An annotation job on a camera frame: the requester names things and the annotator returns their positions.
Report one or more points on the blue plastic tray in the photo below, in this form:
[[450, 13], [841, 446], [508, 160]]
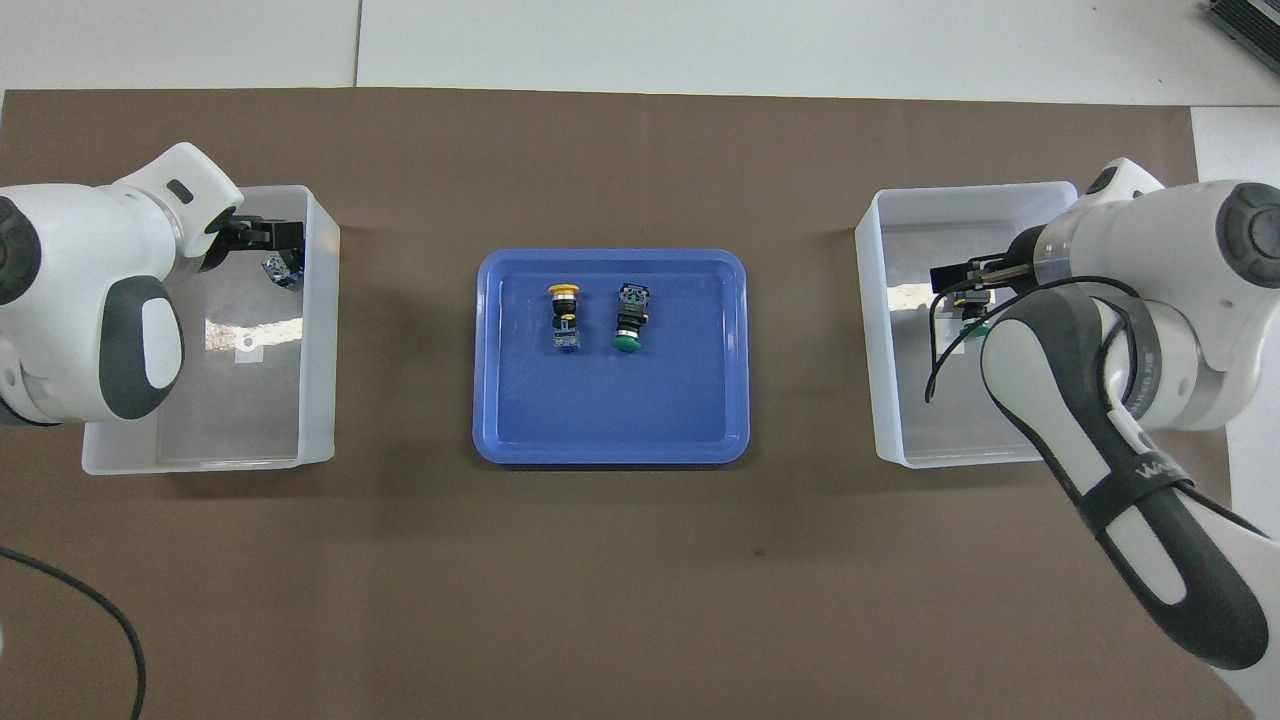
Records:
[[610, 410]]

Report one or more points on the translucent white plastic box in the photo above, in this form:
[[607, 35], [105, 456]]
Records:
[[900, 400], [250, 420]]

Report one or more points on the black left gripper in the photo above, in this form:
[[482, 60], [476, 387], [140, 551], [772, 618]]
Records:
[[228, 240]]

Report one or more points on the grey ribbed metal device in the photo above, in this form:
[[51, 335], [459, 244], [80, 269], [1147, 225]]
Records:
[[1250, 20]]

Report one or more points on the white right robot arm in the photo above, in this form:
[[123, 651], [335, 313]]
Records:
[[1150, 250]]

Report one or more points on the brown paper table mat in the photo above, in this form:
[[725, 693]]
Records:
[[640, 600]]

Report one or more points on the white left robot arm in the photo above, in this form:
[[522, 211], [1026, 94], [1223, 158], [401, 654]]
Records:
[[80, 250]]

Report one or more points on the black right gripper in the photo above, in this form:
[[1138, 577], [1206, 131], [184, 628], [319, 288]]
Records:
[[1028, 260]]

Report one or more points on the green push button switch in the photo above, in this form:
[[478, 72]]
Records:
[[976, 327], [630, 320]]

